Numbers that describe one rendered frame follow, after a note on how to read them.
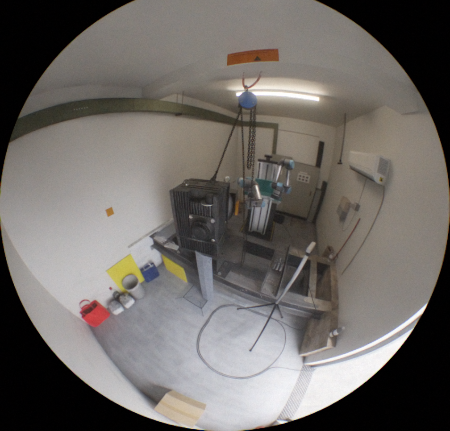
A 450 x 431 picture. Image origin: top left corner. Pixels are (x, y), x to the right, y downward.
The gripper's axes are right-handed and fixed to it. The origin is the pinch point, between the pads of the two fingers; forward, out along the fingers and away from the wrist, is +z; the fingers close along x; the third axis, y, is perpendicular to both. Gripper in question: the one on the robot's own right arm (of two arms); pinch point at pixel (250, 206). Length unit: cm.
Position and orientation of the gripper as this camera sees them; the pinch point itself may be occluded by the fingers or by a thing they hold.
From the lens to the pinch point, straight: 138.0
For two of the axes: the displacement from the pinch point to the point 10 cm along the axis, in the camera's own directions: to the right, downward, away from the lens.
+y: 0.0, 8.8, 4.8
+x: -9.8, -0.9, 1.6
